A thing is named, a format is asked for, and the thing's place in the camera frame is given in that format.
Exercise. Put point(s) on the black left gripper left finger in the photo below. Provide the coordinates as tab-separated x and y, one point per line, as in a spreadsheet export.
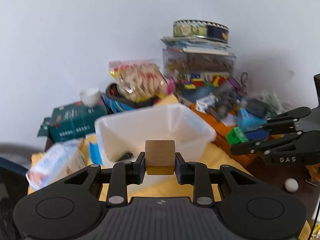
123	174

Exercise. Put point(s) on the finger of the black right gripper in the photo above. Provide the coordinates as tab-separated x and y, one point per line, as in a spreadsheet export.
247	147
258	134

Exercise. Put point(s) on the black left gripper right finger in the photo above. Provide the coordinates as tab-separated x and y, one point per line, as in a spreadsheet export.
196	177

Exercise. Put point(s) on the small dark green brick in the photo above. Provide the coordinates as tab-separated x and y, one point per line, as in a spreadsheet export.
236	136

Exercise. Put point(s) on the small black toy car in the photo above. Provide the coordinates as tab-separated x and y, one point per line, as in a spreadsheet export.
125	156

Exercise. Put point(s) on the wooden cube block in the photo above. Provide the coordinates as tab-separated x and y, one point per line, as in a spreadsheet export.
160	157

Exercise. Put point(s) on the orange cardboard box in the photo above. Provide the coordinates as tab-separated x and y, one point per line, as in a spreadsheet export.
222	131

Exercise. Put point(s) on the light blue card box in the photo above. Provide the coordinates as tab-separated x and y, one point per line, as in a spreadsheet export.
248	122

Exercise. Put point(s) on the black power adapter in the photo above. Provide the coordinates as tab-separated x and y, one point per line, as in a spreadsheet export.
256	108

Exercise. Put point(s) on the yellow table cloth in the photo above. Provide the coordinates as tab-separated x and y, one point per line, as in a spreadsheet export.
167	186

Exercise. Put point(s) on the white plastic storage bin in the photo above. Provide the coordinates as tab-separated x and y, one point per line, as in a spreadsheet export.
128	131

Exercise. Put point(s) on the baby wipes pack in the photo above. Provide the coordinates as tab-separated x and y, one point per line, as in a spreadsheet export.
59	161

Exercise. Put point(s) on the dark green cardboard box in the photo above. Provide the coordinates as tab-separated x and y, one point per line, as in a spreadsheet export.
72	121

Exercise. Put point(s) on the white ceramic bowl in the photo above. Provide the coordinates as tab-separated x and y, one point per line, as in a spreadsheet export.
90	97

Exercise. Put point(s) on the clear box of toys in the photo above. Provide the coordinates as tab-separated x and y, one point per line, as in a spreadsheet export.
196	70

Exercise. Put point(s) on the snack bag with biscuits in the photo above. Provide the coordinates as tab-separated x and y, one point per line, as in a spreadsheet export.
138	81

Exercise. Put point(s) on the stack of books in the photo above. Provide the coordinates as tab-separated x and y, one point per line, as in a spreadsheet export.
198	46

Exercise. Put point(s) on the round decorated tin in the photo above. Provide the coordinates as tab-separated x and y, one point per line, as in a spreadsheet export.
201	29

